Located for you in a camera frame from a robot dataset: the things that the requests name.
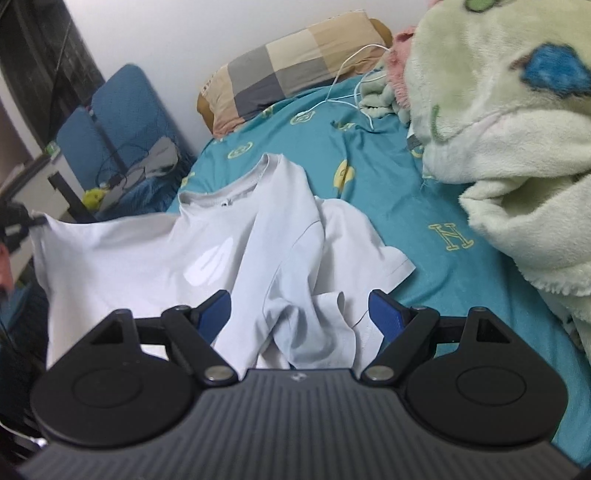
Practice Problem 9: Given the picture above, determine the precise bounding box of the white t-shirt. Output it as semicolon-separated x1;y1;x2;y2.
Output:
31;154;415;373

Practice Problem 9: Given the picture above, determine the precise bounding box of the white dark-edged table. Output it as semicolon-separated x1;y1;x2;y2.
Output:
10;154;84;280

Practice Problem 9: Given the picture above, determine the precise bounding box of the yellow green plush toy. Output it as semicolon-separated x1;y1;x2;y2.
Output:
82;188;107;212

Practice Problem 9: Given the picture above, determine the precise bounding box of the blue covered chair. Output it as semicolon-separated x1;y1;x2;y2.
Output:
56;107;121;190
91;64;194;220

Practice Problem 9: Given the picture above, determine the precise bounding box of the grey cloth on chair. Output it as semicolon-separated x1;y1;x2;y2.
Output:
99;136;180;212

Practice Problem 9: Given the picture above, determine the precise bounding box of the teal patterned bed sheet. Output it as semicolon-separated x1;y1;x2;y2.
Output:
181;79;590;465

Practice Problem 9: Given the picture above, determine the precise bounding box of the light green folded cloth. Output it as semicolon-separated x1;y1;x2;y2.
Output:
358;69;411;126

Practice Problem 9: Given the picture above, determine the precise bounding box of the checkered pillow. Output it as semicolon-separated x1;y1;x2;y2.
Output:
197;11;393;138

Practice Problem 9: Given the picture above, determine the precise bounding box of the green cartoon fleece blanket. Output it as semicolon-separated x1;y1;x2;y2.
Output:
405;1;590;348

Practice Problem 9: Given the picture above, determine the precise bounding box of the pink fleece blanket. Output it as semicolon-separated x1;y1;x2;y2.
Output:
386;26;416;109

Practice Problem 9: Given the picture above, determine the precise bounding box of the black cable on chair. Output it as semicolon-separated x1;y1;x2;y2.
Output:
94;144;153;190

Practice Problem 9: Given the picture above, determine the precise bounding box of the white charging cable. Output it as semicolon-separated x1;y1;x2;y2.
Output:
294;43;394;135

